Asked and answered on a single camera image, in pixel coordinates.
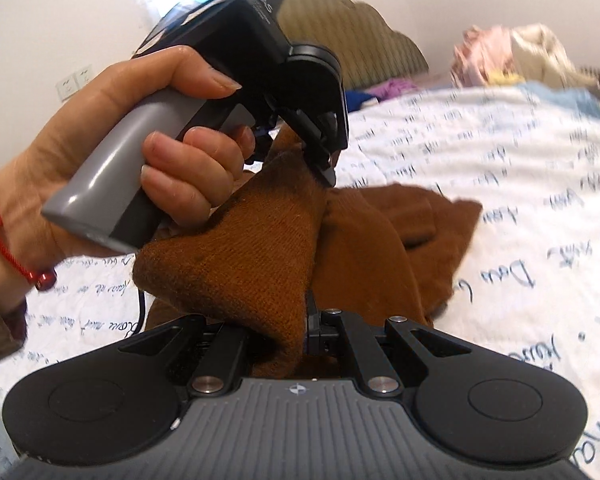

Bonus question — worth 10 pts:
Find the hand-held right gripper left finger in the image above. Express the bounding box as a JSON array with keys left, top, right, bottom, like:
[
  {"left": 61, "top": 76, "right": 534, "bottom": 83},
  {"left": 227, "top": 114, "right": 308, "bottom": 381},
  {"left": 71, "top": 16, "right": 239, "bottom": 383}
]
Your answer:
[{"left": 122, "top": 315, "right": 253, "bottom": 397}]

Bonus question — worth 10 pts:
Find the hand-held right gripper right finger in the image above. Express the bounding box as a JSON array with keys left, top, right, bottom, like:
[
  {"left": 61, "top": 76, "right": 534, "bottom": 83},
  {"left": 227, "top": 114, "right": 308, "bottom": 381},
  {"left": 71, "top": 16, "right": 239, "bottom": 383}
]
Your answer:
[{"left": 305, "top": 294, "right": 481, "bottom": 397}]

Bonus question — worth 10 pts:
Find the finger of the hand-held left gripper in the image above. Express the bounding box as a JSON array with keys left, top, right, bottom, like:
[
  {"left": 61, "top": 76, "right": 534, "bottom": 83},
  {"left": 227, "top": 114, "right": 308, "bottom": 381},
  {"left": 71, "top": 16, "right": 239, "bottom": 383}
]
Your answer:
[{"left": 280, "top": 109, "right": 349, "bottom": 189}]

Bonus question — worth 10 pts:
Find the brown knit garment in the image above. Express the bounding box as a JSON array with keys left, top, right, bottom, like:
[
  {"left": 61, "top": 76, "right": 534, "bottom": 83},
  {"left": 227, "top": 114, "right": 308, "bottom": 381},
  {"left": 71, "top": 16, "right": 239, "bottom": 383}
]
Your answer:
[{"left": 132, "top": 129, "right": 484, "bottom": 380}]

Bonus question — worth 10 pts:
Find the person's left hand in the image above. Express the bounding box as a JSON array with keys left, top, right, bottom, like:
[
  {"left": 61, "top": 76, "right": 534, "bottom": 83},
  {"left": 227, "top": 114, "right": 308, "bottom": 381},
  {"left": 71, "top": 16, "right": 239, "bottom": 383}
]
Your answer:
[{"left": 0, "top": 44, "right": 257, "bottom": 282}]

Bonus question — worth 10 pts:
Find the blue cloth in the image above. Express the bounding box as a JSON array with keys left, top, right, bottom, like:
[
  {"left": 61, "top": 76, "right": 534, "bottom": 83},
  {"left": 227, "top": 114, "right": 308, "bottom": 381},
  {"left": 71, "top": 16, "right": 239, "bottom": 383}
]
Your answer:
[{"left": 345, "top": 89, "right": 382, "bottom": 111}]

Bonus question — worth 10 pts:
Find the purple cloth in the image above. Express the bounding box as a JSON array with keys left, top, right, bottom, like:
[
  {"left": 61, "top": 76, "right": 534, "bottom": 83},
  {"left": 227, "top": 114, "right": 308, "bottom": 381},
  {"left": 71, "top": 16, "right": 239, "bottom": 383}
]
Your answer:
[{"left": 367, "top": 77, "right": 420, "bottom": 102}]

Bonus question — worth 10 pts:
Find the olive striped headboard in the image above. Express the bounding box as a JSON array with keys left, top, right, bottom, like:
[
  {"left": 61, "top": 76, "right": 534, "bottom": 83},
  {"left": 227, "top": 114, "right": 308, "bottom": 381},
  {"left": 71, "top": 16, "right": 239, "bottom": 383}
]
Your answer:
[{"left": 275, "top": 0, "right": 429, "bottom": 92}]

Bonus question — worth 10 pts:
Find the pink cloth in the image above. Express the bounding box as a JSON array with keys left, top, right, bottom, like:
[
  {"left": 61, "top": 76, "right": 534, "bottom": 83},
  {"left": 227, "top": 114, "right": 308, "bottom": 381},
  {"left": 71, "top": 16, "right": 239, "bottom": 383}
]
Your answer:
[{"left": 452, "top": 25, "right": 517, "bottom": 87}]

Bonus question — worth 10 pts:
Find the white printed bed sheet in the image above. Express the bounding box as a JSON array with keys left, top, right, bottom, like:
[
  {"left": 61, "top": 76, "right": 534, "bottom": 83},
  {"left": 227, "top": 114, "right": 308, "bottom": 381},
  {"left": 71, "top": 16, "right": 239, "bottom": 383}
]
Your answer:
[{"left": 0, "top": 84, "right": 600, "bottom": 480}]

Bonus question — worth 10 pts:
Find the cream cloth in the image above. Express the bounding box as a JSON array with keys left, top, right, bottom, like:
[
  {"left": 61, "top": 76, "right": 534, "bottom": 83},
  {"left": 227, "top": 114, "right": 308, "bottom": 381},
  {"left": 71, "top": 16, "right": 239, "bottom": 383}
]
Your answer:
[{"left": 509, "top": 22, "right": 600, "bottom": 90}]

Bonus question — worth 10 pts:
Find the light blue blanket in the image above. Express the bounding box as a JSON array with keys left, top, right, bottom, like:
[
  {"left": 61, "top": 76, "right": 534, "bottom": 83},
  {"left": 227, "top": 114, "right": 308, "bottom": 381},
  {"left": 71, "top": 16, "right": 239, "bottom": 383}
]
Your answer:
[{"left": 519, "top": 82, "right": 600, "bottom": 123}]

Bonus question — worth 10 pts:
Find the red string bracelet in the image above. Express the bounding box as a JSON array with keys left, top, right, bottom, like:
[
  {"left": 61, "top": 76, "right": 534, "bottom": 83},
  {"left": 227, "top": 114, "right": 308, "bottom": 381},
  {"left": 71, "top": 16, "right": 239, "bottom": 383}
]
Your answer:
[{"left": 0, "top": 172, "right": 59, "bottom": 292}]

